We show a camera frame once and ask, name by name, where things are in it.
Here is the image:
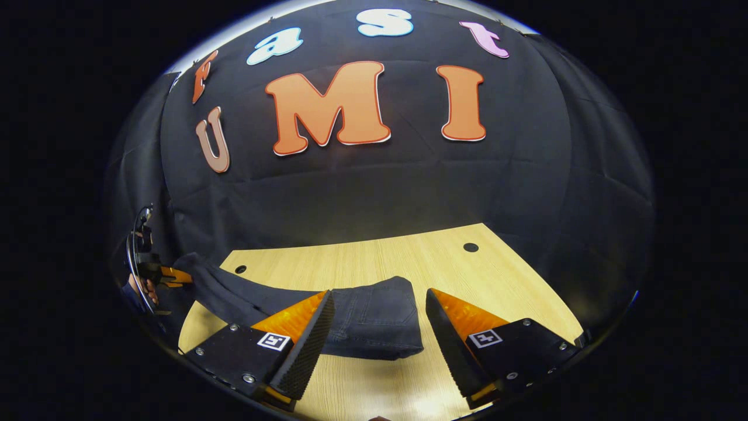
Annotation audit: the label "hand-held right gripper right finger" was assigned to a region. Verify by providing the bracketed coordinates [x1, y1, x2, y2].
[425, 287, 584, 410]

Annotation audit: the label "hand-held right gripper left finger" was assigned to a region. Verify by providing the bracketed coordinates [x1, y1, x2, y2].
[183, 289, 336, 410]

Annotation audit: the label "black backdrop cloth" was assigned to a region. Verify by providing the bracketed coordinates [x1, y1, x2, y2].
[105, 0, 655, 346]

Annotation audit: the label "dark denim jeans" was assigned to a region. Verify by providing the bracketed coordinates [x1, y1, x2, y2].
[172, 253, 424, 361]

